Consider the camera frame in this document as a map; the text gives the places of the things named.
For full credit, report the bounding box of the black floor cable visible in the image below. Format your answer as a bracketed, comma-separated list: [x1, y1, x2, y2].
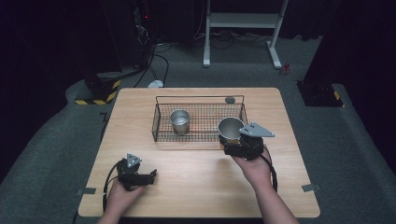
[134, 43, 173, 89]

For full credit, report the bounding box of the dark equipment rack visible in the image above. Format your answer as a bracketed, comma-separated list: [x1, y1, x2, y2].
[102, 0, 157, 71]

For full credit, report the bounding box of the grey tape strip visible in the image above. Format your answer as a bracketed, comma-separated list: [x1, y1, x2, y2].
[76, 187, 97, 196]
[301, 183, 321, 193]

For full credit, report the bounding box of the short silver metal cup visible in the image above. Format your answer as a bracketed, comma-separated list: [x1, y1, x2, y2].
[169, 108, 191, 134]

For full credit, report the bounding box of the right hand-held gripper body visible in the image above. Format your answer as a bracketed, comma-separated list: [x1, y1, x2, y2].
[224, 121, 276, 161]

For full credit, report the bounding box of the black yellow striped block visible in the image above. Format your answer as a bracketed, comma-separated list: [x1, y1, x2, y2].
[74, 72, 122, 106]
[296, 79, 346, 108]

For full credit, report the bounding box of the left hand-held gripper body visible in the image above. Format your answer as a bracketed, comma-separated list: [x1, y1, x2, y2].
[116, 152, 149, 191]

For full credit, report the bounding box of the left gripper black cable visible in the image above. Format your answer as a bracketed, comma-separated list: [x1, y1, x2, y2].
[102, 159, 123, 213]

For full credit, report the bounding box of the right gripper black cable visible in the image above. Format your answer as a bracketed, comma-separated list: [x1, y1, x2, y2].
[261, 145, 279, 192]

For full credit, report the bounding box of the person's right hand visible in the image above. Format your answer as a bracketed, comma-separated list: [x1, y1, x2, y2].
[231, 147, 274, 191]

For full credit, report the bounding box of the person's left hand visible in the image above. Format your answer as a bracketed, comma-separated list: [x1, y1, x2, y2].
[105, 179, 147, 217]

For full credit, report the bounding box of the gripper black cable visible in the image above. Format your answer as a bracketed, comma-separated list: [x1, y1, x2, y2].
[261, 145, 279, 192]
[102, 159, 123, 213]

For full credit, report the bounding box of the black wire basket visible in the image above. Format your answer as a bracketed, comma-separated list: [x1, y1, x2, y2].
[151, 94, 250, 144]

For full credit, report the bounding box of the gold-banded metal cup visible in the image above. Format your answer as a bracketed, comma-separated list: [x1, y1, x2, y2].
[217, 116, 246, 146]

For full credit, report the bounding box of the white metal stand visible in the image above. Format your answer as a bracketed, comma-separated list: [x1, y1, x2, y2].
[203, 0, 290, 70]

